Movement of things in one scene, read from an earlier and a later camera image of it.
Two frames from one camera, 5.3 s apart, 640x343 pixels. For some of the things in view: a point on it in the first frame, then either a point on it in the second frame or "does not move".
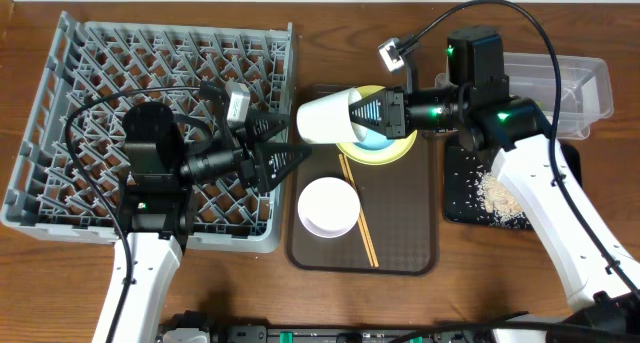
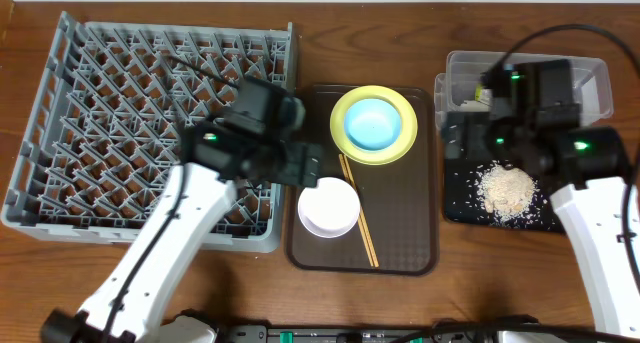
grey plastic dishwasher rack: (46, 197) does not move
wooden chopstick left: (364, 237) does not move
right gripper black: (394, 113) to (477, 124)
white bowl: (329, 207) does not move
